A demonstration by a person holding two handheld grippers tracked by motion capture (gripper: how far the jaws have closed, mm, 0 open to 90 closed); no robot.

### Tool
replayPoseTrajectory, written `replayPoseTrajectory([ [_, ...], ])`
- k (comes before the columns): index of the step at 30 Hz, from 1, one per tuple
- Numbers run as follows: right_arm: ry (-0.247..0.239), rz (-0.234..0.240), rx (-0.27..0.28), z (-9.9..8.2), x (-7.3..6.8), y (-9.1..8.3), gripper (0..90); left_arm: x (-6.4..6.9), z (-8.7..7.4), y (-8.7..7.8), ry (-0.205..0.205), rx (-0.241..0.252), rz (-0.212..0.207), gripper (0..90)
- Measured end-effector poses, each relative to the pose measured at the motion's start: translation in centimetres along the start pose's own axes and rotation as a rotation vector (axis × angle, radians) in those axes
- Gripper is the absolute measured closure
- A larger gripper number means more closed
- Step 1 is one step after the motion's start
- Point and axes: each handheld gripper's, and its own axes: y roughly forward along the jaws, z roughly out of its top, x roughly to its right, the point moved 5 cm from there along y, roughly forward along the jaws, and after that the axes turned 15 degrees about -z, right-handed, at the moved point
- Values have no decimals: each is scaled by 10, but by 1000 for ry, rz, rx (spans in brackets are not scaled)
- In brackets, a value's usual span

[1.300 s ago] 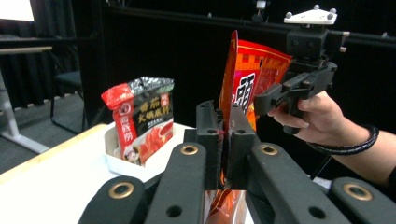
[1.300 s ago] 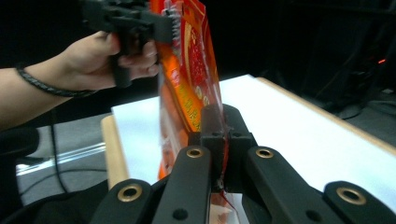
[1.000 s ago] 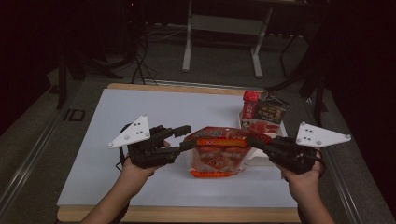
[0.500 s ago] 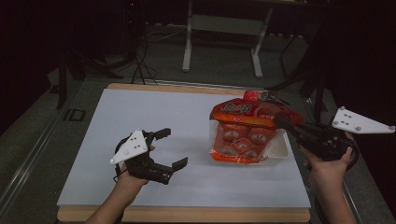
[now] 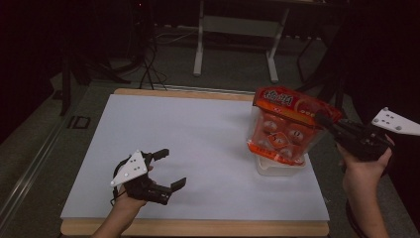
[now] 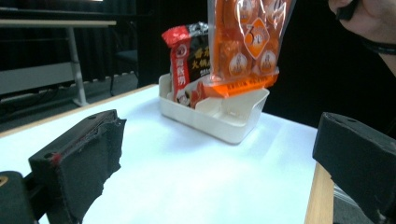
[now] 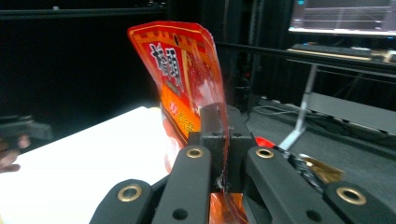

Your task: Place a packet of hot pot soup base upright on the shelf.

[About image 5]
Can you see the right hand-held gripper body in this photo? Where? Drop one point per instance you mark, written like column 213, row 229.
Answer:
column 363, row 142

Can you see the orange clear snack packet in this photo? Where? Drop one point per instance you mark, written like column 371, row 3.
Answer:
column 284, row 129

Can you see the wooden table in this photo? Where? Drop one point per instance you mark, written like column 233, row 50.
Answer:
column 198, row 228

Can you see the black stand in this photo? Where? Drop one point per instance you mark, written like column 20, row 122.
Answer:
column 66, row 86

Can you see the person's right hand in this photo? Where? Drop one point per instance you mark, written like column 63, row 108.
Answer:
column 363, row 175

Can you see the person's left hand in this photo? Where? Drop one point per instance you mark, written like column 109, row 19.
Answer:
column 130, row 205

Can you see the white table mat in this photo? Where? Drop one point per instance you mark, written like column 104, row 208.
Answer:
column 198, row 132

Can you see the black chair legs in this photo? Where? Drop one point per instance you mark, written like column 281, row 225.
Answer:
column 336, row 82

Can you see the cream white storage box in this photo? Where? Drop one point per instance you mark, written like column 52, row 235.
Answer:
column 277, row 170

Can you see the black floor bracket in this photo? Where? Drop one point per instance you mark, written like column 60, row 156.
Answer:
column 70, row 123

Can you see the white metal stand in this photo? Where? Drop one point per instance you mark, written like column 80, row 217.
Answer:
column 239, row 26

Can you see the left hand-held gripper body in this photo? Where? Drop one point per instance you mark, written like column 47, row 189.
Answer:
column 138, row 185

